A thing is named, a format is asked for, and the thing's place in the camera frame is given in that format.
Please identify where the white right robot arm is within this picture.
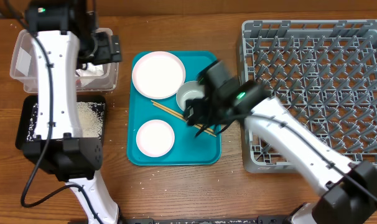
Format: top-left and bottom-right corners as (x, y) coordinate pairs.
(183, 60), (377, 223)

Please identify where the large white pink-rimmed plate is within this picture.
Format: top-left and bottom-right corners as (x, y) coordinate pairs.
(132, 51), (186, 100)

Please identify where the clear plastic waste bin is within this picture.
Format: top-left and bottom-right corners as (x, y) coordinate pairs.
(10, 30), (119, 93)

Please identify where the small pink bowl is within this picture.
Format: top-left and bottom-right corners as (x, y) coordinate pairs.
(136, 119), (175, 157)

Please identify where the grey bowl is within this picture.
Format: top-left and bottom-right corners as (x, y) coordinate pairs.
(176, 81), (205, 111)

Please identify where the black food waste tray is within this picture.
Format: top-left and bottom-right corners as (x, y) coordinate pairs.
(15, 95), (106, 149)

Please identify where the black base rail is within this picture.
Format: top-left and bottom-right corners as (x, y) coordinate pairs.
(120, 206), (302, 224)

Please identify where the grey dishwasher rack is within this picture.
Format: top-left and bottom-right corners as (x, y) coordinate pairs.
(237, 20), (377, 168)

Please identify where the teal serving tray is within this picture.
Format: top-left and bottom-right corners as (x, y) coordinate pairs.
(126, 51), (221, 166)

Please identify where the upper wooden chopstick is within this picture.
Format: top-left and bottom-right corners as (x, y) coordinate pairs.
(150, 100), (215, 134)

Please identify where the leftover white rice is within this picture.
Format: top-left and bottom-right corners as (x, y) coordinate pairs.
(26, 101), (106, 141)

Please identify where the white napkin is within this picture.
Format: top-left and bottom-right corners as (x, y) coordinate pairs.
(75, 63), (104, 87)

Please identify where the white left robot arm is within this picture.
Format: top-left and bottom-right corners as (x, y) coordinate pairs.
(21, 1), (123, 223)

